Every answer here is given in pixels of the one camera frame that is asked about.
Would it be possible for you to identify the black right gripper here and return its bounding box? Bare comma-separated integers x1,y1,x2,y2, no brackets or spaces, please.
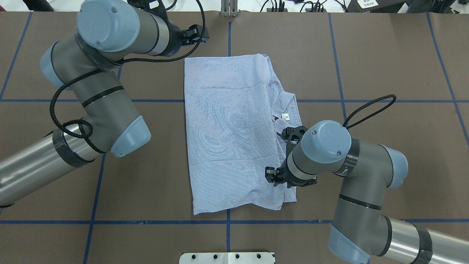
265,125,317,188

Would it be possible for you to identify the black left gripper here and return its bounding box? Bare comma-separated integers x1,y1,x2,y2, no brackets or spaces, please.
128,0,210,57

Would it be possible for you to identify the light blue striped shirt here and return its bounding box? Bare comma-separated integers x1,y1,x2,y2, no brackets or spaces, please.
184,54,302,215

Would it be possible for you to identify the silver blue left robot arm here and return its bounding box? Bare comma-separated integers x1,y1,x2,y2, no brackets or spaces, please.
1,0,209,211

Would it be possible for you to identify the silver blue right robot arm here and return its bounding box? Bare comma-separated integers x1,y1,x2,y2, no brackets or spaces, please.
265,120,469,264

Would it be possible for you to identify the black labelled box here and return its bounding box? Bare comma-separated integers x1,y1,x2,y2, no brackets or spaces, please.
346,0,406,13

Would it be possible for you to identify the aluminium frame post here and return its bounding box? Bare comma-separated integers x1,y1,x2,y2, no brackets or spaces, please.
221,0,239,17

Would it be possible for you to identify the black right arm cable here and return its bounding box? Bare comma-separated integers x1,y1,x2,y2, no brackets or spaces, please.
342,94,398,129

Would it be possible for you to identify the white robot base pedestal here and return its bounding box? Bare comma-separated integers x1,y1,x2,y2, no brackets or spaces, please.
179,251,276,264

